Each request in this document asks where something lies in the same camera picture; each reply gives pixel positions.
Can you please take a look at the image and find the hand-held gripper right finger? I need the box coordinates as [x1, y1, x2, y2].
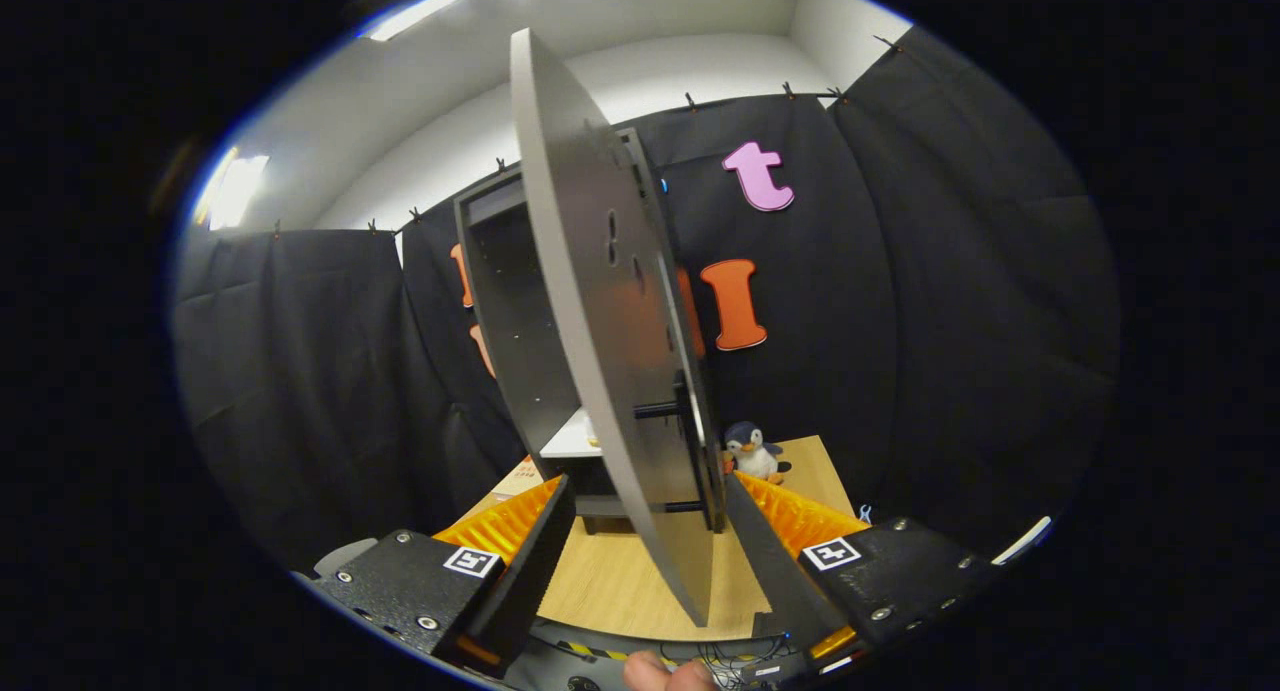
[720, 473, 1003, 672]

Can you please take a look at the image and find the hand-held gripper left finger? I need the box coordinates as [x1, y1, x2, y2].
[310, 473, 579, 674]

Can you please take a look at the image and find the dark grey shoe cabinet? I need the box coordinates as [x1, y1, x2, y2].
[453, 126, 701, 532]

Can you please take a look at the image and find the beige shoe cabinet door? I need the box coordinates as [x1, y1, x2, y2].
[510, 28, 729, 627]

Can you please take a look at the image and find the stack of books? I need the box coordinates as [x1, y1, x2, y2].
[490, 456, 546, 500]

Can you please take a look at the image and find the light grey board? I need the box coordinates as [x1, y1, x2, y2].
[315, 539, 377, 578]

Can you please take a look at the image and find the penguin plush toy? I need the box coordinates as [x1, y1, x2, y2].
[724, 421, 793, 485]

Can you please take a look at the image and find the black backdrop cloth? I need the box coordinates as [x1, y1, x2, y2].
[170, 26, 1121, 572]

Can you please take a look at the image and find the narrow ceiling light panel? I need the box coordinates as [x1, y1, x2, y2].
[195, 146, 271, 232]

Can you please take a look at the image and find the row of black clips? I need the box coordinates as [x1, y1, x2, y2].
[270, 33, 901, 237]

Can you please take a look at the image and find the bundle of black cables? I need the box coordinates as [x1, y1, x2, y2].
[690, 636, 801, 678]

